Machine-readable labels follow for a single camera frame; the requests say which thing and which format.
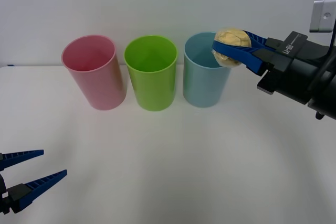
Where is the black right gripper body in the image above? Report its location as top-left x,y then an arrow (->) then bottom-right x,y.
256,30 -> 329,105

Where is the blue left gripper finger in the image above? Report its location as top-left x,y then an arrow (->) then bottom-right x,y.
6,169 -> 68,215
0,149 -> 45,172

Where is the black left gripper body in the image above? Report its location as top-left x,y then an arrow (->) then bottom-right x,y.
0,173 -> 13,216

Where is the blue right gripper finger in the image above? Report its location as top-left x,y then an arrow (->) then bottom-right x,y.
211,40 -> 285,76
242,29 -> 285,50

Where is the yellow ball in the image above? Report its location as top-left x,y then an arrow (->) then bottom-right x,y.
211,26 -> 253,68

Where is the pale blue plastic bin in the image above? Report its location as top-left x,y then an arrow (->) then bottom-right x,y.
182,31 -> 237,109

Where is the green plastic bin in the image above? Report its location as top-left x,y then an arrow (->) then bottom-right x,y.
123,35 -> 179,112

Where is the pink plastic bin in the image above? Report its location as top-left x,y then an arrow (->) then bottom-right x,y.
61,34 -> 128,111

